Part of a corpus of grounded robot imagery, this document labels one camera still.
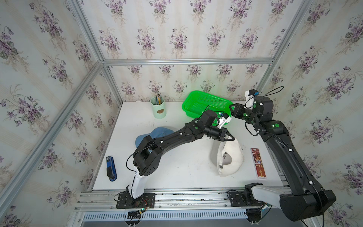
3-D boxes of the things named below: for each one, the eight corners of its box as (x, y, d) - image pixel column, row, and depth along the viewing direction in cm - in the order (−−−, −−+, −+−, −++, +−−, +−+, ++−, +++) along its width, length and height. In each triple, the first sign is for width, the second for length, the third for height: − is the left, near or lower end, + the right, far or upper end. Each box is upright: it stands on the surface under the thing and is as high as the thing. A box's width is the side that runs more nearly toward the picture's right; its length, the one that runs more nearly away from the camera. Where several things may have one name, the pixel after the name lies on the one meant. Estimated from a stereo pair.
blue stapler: (111, 182, 81) (107, 180, 77) (108, 159, 90) (104, 156, 86) (117, 180, 82) (114, 177, 78) (114, 157, 91) (111, 154, 87)
